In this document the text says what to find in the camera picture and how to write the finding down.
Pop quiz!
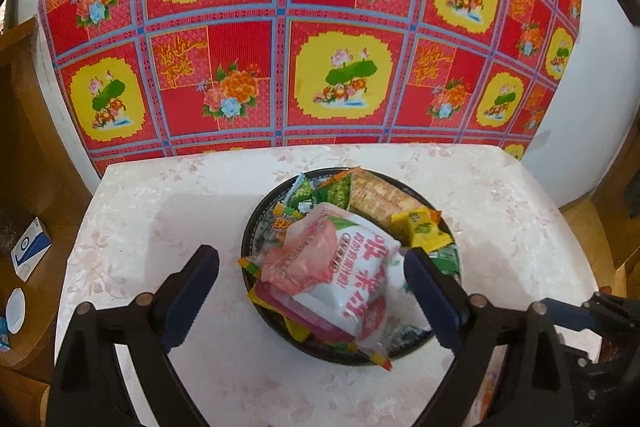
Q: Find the white red jelly pouch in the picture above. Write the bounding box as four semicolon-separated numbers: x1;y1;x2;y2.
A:
272;202;400;343

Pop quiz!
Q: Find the blue white small box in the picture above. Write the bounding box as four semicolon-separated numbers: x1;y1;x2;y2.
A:
11;217;52;282

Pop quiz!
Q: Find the green snack packet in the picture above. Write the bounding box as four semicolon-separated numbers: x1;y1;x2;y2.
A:
428;243;461;282

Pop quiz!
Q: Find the red floral wall cloth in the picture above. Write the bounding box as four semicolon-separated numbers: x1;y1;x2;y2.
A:
40;0;582;173

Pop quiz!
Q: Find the white round lid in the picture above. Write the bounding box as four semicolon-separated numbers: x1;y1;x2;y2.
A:
6;287;26;335

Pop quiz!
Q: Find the brown wooden cabinet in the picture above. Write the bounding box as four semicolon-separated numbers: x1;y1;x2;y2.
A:
1;18;90;426

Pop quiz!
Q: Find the pink jelly pouch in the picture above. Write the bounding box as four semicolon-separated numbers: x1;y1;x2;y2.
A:
260;218;337;296

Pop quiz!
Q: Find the yellow snack packet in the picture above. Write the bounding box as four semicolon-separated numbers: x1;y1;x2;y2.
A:
390;207;452;253

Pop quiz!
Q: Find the woven brown cracker packet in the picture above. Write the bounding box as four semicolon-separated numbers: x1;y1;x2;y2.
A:
348;168;425;228

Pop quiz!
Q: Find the dark patterned serving plate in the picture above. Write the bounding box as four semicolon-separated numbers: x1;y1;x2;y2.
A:
239;167;461;369

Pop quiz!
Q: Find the white floral tablecloth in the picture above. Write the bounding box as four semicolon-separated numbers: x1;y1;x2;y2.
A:
56;144;597;426

